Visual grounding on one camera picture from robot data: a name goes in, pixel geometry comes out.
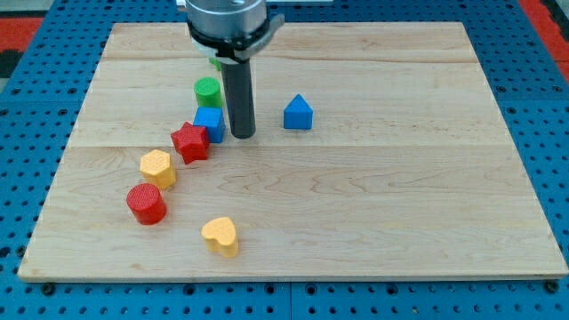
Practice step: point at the green cylinder block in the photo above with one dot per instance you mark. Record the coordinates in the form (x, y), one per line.
(208, 92)

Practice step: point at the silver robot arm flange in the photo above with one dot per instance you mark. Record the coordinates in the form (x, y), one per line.
(230, 31)

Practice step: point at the blue cube block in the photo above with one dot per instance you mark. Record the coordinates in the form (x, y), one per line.
(212, 119)

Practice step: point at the blue triangle prism block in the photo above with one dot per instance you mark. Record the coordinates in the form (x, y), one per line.
(298, 114)

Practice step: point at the light wooden board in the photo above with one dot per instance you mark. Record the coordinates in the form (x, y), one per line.
(408, 173)

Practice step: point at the red star block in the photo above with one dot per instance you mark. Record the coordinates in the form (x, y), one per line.
(191, 142)

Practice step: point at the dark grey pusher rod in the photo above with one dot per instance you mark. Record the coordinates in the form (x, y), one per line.
(237, 81)

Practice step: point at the yellow heart block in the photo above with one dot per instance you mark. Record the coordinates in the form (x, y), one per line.
(220, 236)

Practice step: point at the green block behind rod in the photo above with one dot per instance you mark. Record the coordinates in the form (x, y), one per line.
(216, 63)

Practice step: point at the yellow hexagon block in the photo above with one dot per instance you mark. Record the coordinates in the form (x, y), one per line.
(157, 169)

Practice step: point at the red cylinder block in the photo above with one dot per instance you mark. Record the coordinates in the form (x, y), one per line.
(146, 204)

